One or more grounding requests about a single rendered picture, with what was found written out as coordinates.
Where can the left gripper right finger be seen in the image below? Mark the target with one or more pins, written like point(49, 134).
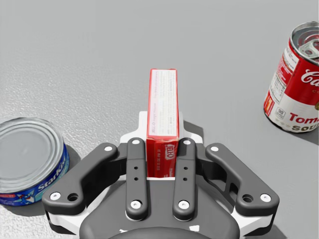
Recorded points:
point(219, 169)

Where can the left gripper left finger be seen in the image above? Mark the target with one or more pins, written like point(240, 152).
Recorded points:
point(99, 164)

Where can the red carton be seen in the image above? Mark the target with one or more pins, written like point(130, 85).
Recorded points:
point(163, 117)

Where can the blue flat can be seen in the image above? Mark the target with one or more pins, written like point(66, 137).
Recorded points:
point(28, 161)

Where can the red and white can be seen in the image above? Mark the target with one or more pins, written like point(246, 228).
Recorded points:
point(294, 79)

